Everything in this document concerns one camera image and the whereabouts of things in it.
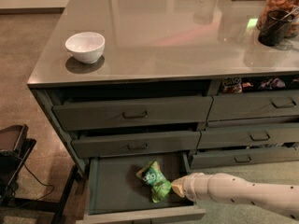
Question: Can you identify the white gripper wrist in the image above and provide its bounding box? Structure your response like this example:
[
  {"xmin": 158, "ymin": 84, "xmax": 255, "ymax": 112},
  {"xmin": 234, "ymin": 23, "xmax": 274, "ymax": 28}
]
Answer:
[{"xmin": 171, "ymin": 173, "xmax": 211, "ymax": 202}]

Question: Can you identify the green rice chip bag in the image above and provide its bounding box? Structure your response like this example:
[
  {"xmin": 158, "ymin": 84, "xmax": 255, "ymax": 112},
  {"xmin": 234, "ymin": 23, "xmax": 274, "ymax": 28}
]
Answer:
[{"xmin": 135, "ymin": 161, "xmax": 171, "ymax": 203}]

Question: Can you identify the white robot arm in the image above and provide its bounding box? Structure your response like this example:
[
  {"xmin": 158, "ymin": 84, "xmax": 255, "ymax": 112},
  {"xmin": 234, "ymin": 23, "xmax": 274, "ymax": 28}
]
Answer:
[{"xmin": 171, "ymin": 173, "xmax": 299, "ymax": 221}]

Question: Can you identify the bottom right drawer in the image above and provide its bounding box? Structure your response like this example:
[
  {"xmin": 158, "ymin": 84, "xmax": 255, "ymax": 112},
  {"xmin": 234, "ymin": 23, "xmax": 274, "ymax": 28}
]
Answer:
[{"xmin": 191, "ymin": 147, "xmax": 299, "ymax": 169}]

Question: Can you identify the middle left drawer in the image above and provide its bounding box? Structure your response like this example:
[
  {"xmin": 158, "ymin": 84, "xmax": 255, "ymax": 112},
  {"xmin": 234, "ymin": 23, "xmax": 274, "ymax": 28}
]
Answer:
[{"xmin": 72, "ymin": 131, "xmax": 201, "ymax": 158}]

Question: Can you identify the open bottom left drawer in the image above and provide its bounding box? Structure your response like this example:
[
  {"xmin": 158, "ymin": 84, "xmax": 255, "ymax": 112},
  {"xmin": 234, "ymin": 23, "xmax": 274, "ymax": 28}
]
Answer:
[{"xmin": 76, "ymin": 153, "xmax": 206, "ymax": 224}]

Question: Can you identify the middle right drawer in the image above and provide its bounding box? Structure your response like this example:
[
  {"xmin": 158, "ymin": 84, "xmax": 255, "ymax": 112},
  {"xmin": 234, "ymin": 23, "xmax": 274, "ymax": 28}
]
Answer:
[{"xmin": 197, "ymin": 123, "xmax": 299, "ymax": 149}]

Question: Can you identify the top left drawer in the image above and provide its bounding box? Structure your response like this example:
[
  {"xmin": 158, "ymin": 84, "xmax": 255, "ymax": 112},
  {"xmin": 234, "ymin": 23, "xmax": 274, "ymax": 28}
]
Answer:
[{"xmin": 52, "ymin": 96, "xmax": 212, "ymax": 131}]

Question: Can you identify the top right drawer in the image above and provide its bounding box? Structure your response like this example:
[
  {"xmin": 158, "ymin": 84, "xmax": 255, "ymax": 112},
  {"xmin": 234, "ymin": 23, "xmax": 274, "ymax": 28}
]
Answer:
[{"xmin": 207, "ymin": 91, "xmax": 299, "ymax": 121}]

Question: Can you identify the orange snack bag in drawer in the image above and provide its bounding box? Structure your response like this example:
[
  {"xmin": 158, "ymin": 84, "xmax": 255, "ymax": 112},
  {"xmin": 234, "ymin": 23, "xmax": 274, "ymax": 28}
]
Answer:
[{"xmin": 221, "ymin": 77, "xmax": 242, "ymax": 93}]

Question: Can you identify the grey kitchen island counter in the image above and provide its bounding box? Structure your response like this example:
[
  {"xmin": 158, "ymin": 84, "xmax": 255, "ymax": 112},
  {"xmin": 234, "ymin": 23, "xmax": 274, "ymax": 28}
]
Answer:
[{"xmin": 28, "ymin": 0, "xmax": 299, "ymax": 170}]

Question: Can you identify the purple snack bag in drawer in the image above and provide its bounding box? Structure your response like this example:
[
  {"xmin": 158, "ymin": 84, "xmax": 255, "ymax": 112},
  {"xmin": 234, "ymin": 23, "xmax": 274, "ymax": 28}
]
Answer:
[{"xmin": 259, "ymin": 77, "xmax": 286, "ymax": 91}]

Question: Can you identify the white ceramic bowl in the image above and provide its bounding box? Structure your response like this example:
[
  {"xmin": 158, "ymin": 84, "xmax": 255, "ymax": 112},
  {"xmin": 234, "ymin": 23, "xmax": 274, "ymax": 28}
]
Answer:
[{"xmin": 64, "ymin": 32, "xmax": 106, "ymax": 63}]

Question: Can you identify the black mesh cup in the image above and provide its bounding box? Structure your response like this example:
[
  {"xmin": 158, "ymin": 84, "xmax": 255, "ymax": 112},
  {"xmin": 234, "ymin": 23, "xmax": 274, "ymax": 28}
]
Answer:
[{"xmin": 258, "ymin": 10, "xmax": 294, "ymax": 47}]

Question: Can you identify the glass jar of snacks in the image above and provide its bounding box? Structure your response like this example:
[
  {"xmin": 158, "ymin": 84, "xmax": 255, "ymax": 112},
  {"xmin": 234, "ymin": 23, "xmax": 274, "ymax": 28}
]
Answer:
[{"xmin": 257, "ymin": 0, "xmax": 299, "ymax": 29}]

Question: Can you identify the black stand with cable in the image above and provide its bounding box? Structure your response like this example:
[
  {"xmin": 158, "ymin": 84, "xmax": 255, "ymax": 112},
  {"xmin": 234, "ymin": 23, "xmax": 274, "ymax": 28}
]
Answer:
[{"xmin": 0, "ymin": 124, "xmax": 78, "ymax": 224}]

